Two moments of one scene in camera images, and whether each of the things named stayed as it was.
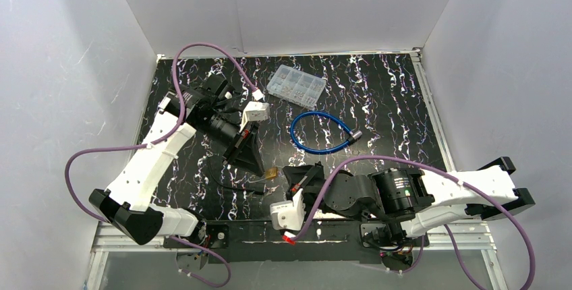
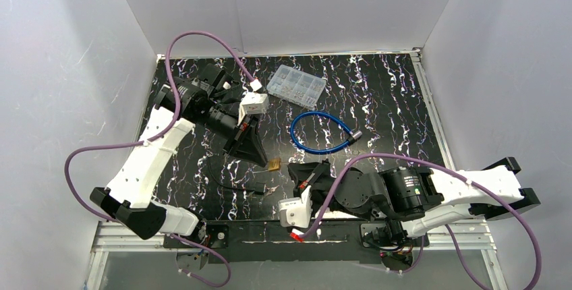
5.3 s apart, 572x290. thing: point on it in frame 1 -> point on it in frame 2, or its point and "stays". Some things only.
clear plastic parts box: x=295 y=85 stays
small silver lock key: x=272 y=189 stays
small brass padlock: x=271 y=172 -> x=274 y=164
